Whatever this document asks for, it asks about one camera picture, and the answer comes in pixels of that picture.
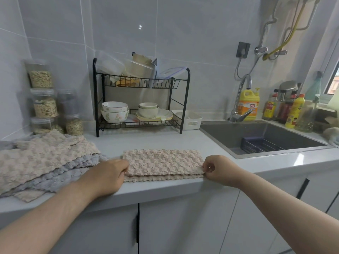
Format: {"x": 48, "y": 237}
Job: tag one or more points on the person's left hand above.
{"x": 106, "y": 177}

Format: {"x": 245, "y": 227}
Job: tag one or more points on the person's right hand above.
{"x": 225, "y": 171}

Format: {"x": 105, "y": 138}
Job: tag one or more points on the beige checked towel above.
{"x": 164, "y": 161}

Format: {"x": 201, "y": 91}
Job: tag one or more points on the pile of fluffy cloths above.
{"x": 39, "y": 156}

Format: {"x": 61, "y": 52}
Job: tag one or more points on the person's right forearm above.
{"x": 291, "y": 211}

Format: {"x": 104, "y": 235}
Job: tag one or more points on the person's left forearm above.
{"x": 39, "y": 224}

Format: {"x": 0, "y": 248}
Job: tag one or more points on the grey kitchen sink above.
{"x": 225, "y": 134}

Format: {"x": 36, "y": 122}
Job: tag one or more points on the blue sink drain rack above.
{"x": 251, "y": 145}

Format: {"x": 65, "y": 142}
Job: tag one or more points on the chrome faucet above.
{"x": 239, "y": 117}

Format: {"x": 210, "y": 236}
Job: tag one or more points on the white plastic basket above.
{"x": 192, "y": 124}

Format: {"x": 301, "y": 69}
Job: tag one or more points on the small clear jar of oats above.
{"x": 74, "y": 126}

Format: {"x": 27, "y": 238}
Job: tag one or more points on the yellow detergent bottle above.
{"x": 250, "y": 107}

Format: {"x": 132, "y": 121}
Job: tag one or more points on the small bowls on plates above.
{"x": 145, "y": 120}

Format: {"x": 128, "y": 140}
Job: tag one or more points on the small white bowl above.
{"x": 148, "y": 113}
{"x": 148, "y": 105}

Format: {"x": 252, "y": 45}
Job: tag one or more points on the pale green rice paddle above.
{"x": 163, "y": 118}

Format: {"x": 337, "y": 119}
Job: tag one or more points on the clear jar grey contents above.
{"x": 68, "y": 103}

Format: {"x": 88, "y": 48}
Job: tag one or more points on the group of condiment bottles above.
{"x": 284, "y": 113}

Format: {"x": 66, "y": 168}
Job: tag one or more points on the short clear plastic jar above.
{"x": 39, "y": 124}

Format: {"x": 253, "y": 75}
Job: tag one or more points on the clear glass bottle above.
{"x": 306, "y": 121}

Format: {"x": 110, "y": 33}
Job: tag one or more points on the yellow dish cloth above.
{"x": 127, "y": 82}

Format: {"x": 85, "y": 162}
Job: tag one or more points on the steel pot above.
{"x": 288, "y": 85}

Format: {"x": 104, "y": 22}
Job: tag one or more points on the grey plastic lid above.
{"x": 153, "y": 76}

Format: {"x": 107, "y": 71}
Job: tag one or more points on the blue rimmed container lid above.
{"x": 172, "y": 73}

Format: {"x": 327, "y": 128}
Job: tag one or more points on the clear plastic food container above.
{"x": 108, "y": 64}

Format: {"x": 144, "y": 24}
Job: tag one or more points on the green spray bottle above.
{"x": 313, "y": 89}

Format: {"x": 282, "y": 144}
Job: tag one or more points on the tan lid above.
{"x": 141, "y": 59}

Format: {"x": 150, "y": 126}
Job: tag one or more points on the chrome water valve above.
{"x": 260, "y": 50}
{"x": 280, "y": 52}

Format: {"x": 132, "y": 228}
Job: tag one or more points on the window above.
{"x": 334, "y": 81}

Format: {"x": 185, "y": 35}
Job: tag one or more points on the metal water pipe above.
{"x": 313, "y": 13}
{"x": 264, "y": 34}

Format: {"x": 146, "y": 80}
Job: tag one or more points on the black wall socket with plug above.
{"x": 243, "y": 49}

